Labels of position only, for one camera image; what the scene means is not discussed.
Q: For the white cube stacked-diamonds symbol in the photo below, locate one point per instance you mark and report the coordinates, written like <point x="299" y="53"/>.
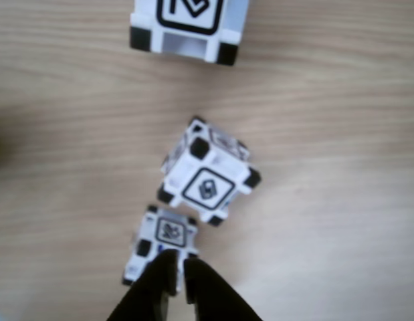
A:
<point x="188" y="23"/>

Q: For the white cube crossed-lines symbol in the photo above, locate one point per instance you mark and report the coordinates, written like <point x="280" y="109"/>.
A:
<point x="170" y="230"/>

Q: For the white cube underlined-diamond symbol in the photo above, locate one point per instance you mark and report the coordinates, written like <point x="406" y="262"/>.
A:
<point x="206" y="187"/>

